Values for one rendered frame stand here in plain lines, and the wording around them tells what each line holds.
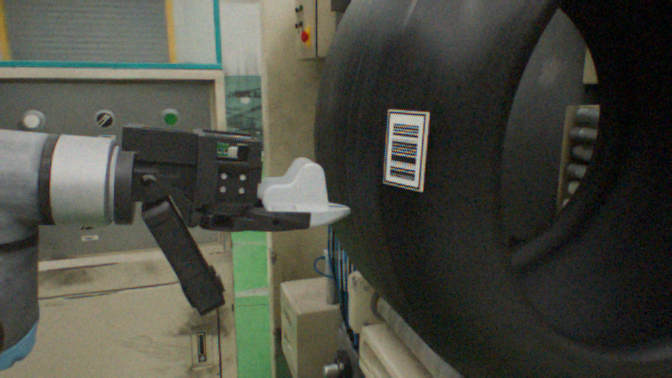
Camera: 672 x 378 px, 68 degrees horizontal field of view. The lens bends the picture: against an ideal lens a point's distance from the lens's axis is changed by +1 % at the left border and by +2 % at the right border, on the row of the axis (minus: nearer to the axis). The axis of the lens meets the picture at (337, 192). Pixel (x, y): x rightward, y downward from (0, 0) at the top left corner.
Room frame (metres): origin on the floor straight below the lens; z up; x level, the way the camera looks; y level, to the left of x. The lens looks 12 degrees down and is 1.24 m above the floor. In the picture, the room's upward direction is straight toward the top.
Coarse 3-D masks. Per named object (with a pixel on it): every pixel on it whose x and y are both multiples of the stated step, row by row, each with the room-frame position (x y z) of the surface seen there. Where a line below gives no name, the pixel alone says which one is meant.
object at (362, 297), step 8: (352, 272) 0.74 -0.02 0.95; (352, 280) 0.72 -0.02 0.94; (360, 280) 0.72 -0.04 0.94; (352, 288) 0.72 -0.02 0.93; (360, 288) 0.72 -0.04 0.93; (368, 288) 0.72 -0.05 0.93; (352, 296) 0.72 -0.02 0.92; (360, 296) 0.72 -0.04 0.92; (368, 296) 0.72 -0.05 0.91; (376, 296) 0.72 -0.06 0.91; (352, 304) 0.72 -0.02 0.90; (360, 304) 0.72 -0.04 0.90; (368, 304) 0.72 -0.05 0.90; (352, 312) 0.72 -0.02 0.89; (360, 312) 0.72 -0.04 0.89; (368, 312) 0.72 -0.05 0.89; (376, 312) 0.72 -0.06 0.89; (352, 320) 0.72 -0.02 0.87; (360, 320) 0.72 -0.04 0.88; (368, 320) 0.72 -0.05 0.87; (376, 320) 0.73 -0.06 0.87; (384, 320) 0.73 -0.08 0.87; (352, 328) 0.72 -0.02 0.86; (360, 328) 0.72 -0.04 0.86
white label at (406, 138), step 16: (400, 112) 0.39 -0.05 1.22; (416, 112) 0.37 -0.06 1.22; (400, 128) 0.38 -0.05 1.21; (416, 128) 0.37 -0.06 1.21; (400, 144) 0.38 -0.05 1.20; (416, 144) 0.37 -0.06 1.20; (400, 160) 0.38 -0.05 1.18; (416, 160) 0.37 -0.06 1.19; (384, 176) 0.39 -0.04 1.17; (400, 176) 0.38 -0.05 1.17; (416, 176) 0.37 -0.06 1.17
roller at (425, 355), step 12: (384, 300) 0.70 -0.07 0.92; (384, 312) 0.69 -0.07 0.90; (396, 312) 0.66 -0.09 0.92; (396, 324) 0.65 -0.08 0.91; (408, 336) 0.61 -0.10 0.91; (420, 348) 0.58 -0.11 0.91; (420, 360) 0.58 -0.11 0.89; (432, 360) 0.55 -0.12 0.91; (432, 372) 0.54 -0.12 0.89; (444, 372) 0.52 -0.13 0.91; (456, 372) 0.51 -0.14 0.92
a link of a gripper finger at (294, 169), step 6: (294, 162) 0.48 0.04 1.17; (300, 162) 0.48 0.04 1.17; (306, 162) 0.48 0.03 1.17; (312, 162) 0.48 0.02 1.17; (294, 168) 0.48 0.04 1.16; (300, 168) 0.48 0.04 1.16; (288, 174) 0.47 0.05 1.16; (294, 174) 0.48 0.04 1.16; (264, 180) 0.47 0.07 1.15; (270, 180) 0.47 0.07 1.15; (276, 180) 0.47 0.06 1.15; (282, 180) 0.47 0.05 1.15; (288, 180) 0.47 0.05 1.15; (258, 186) 0.47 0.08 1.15; (264, 186) 0.47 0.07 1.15; (258, 192) 0.47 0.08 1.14; (258, 198) 0.47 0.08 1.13; (258, 204) 0.47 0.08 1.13; (330, 204) 0.48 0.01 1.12; (336, 204) 0.48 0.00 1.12
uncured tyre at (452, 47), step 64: (384, 0) 0.47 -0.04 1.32; (448, 0) 0.40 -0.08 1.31; (512, 0) 0.39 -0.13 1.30; (576, 0) 0.74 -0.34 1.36; (640, 0) 0.74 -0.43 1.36; (384, 64) 0.42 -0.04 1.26; (448, 64) 0.38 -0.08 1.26; (512, 64) 0.38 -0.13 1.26; (640, 64) 0.77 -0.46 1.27; (320, 128) 0.55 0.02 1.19; (384, 128) 0.40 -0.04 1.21; (448, 128) 0.38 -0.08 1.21; (640, 128) 0.78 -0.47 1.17; (384, 192) 0.40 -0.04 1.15; (448, 192) 0.38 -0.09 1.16; (576, 192) 0.78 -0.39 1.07; (640, 192) 0.75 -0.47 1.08; (384, 256) 0.42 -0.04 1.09; (448, 256) 0.38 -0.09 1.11; (512, 256) 0.72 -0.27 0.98; (576, 256) 0.74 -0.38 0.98; (640, 256) 0.69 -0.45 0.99; (448, 320) 0.40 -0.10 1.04; (512, 320) 0.39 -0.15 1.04; (576, 320) 0.63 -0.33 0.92; (640, 320) 0.60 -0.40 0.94
